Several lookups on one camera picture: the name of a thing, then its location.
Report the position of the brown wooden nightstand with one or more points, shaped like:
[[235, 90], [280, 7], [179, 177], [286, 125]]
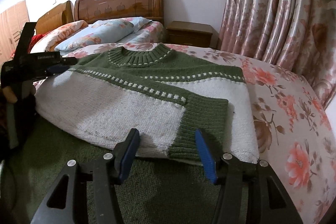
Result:
[[191, 34]]

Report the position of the brown wooden headboard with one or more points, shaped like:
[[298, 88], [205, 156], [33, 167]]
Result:
[[94, 10]]

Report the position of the person's left hand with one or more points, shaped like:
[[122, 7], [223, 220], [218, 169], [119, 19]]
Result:
[[9, 94]]

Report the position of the green and white knit sweater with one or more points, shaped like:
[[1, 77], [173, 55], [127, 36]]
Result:
[[160, 190]]

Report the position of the pink floral curtain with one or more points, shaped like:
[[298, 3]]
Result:
[[297, 35]]

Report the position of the light blue floral pillow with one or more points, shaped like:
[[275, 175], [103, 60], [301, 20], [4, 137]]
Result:
[[102, 32]]

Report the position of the red folded quilt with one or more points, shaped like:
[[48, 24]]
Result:
[[34, 40]]

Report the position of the beige wooden wardrobe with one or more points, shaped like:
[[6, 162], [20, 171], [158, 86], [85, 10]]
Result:
[[12, 22]]

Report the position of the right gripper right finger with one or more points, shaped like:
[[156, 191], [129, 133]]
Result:
[[249, 193]]

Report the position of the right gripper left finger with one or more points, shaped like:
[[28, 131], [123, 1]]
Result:
[[66, 200]]

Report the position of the floral pink bed sheet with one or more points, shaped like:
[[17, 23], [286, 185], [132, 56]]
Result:
[[257, 110]]

